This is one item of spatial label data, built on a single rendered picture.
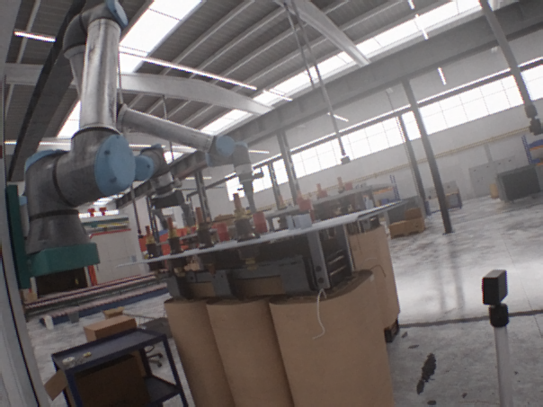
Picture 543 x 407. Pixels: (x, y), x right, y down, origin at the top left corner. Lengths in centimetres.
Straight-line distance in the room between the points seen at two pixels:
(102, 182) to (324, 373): 106
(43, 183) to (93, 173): 17
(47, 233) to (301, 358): 104
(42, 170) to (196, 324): 125
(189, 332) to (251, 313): 52
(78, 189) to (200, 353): 132
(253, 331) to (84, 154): 108
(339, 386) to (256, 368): 44
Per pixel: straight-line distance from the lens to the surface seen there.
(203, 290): 184
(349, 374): 132
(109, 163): 77
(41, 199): 90
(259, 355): 154
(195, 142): 137
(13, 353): 97
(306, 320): 124
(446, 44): 956
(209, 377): 195
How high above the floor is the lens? 139
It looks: 5 degrees up
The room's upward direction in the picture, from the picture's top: 13 degrees counter-clockwise
